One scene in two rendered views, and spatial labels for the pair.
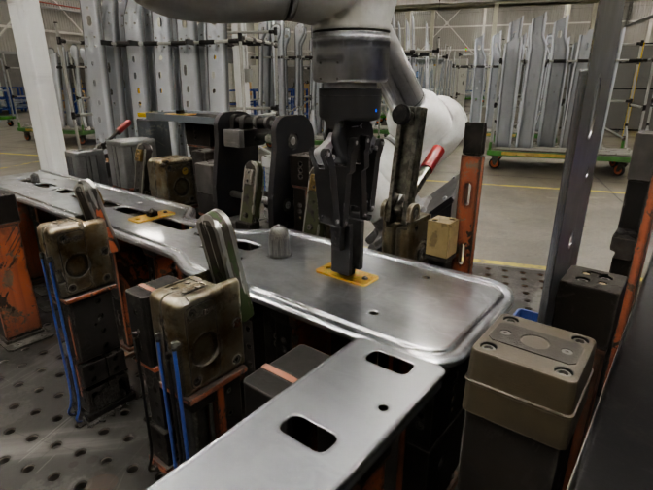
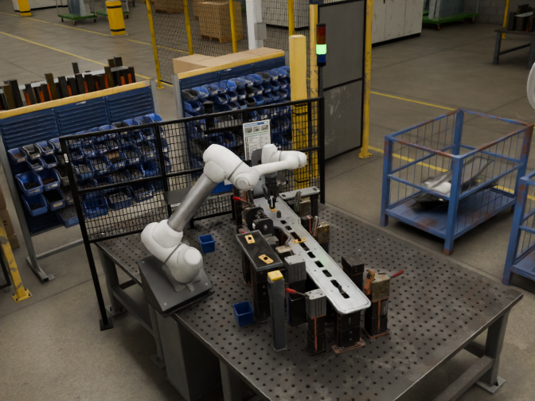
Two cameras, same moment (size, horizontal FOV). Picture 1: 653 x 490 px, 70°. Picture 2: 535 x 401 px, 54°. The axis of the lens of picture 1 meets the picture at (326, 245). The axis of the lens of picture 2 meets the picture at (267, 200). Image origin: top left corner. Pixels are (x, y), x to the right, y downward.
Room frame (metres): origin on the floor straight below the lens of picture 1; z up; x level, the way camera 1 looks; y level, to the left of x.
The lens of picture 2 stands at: (3.25, 1.69, 2.63)
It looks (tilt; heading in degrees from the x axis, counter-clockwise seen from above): 26 degrees down; 213
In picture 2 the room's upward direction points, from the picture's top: 3 degrees counter-clockwise
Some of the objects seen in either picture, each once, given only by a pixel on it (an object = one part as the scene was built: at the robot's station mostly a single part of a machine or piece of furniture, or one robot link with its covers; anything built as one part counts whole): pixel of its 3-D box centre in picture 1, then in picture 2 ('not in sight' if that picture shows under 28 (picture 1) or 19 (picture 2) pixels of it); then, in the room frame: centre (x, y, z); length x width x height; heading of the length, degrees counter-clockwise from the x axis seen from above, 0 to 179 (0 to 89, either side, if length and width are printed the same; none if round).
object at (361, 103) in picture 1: (349, 125); (271, 181); (0.59, -0.03, 1.20); 0.08 x 0.07 x 0.09; 142
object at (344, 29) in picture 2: not in sight; (341, 88); (-2.44, -0.92, 1.00); 1.04 x 0.14 x 2.00; 161
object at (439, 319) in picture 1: (143, 218); (302, 243); (0.89, 0.36, 1.00); 1.38 x 0.22 x 0.02; 52
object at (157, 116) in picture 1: (208, 117); (257, 249); (1.28, 0.31, 1.16); 0.37 x 0.14 x 0.02; 52
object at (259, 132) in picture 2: not in sight; (256, 139); (0.17, -0.40, 1.30); 0.23 x 0.02 x 0.31; 142
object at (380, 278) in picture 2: not in sight; (376, 305); (1.09, 0.92, 0.88); 0.15 x 0.11 x 0.36; 142
